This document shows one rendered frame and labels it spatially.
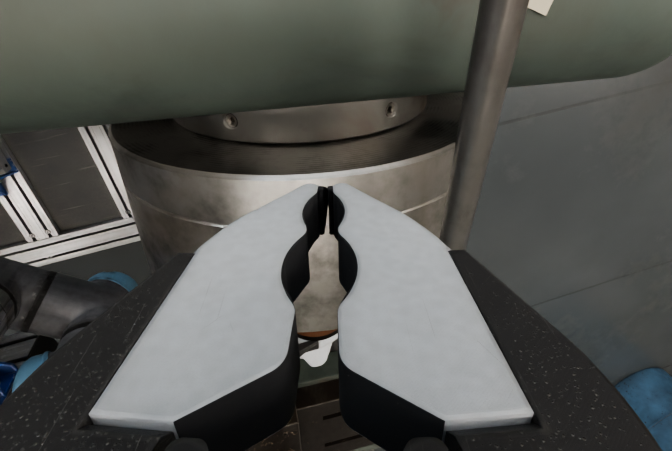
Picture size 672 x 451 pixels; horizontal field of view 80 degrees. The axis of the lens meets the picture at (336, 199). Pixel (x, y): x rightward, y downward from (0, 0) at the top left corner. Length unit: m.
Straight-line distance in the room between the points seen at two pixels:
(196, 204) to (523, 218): 2.05
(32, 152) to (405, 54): 1.29
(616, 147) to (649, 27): 2.10
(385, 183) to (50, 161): 1.25
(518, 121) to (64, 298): 1.73
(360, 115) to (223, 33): 0.12
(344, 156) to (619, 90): 2.04
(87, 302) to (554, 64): 0.55
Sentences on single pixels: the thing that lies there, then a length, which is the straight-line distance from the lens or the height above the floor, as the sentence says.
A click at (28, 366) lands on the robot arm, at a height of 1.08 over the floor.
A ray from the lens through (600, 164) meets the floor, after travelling 2.37.
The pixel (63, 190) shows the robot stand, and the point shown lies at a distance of 1.45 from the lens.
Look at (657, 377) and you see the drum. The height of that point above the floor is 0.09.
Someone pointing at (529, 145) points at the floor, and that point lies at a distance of 2.02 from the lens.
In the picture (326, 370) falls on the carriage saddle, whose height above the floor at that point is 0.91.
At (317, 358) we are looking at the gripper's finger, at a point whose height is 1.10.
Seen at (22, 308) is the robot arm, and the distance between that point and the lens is 0.60.
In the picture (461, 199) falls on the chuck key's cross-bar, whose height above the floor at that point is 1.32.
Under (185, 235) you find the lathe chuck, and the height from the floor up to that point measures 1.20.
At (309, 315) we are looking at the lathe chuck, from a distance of 0.29.
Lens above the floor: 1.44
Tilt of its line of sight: 58 degrees down
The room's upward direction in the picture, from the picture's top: 152 degrees clockwise
